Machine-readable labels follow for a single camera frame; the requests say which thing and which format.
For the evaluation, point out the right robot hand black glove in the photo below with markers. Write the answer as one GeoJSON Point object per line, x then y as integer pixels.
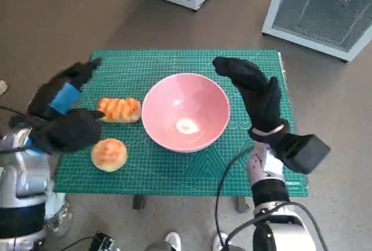
{"type": "Point", "coordinates": [258, 97]}

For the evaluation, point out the left robot hand blue tape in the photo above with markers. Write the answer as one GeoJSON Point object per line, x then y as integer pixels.
{"type": "Point", "coordinates": [55, 94]}

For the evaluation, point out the long braided bread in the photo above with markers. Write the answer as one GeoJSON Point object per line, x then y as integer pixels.
{"type": "Point", "coordinates": [119, 110]}

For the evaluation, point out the pink bowl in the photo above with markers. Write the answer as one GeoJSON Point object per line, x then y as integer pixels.
{"type": "Point", "coordinates": [186, 108]}

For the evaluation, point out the round bread bun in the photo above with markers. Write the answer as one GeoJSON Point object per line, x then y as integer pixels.
{"type": "Point", "coordinates": [109, 155]}

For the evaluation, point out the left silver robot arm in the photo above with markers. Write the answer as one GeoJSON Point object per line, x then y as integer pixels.
{"type": "Point", "coordinates": [20, 181]}

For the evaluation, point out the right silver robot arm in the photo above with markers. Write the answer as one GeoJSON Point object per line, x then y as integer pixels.
{"type": "Point", "coordinates": [270, 193]}

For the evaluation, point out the person's beige shoe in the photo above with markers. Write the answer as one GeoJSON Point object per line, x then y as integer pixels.
{"type": "Point", "coordinates": [3, 87]}

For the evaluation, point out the white mesh cabinet red light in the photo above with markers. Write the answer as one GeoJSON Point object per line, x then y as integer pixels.
{"type": "Point", "coordinates": [319, 15]}

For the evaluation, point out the pale cloth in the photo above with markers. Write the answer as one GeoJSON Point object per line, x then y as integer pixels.
{"type": "Point", "coordinates": [55, 201]}

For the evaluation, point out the green cutting mat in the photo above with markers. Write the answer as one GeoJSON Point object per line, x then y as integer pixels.
{"type": "Point", "coordinates": [174, 169]}

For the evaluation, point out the white shoe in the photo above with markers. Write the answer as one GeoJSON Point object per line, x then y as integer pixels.
{"type": "Point", "coordinates": [220, 240]}
{"type": "Point", "coordinates": [173, 240]}

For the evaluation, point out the black waist device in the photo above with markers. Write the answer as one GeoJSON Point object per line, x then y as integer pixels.
{"type": "Point", "coordinates": [101, 242]}

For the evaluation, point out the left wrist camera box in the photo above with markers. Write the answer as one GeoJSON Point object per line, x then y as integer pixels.
{"type": "Point", "coordinates": [72, 132]}

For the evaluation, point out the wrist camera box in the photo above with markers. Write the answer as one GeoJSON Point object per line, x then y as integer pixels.
{"type": "Point", "coordinates": [72, 132]}
{"type": "Point", "coordinates": [308, 152]}

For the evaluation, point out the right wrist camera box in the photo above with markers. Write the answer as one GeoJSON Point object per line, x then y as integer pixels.
{"type": "Point", "coordinates": [308, 152]}

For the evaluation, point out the grey table leg bracket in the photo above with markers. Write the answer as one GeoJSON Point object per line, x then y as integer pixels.
{"type": "Point", "coordinates": [139, 202]}
{"type": "Point", "coordinates": [241, 204]}

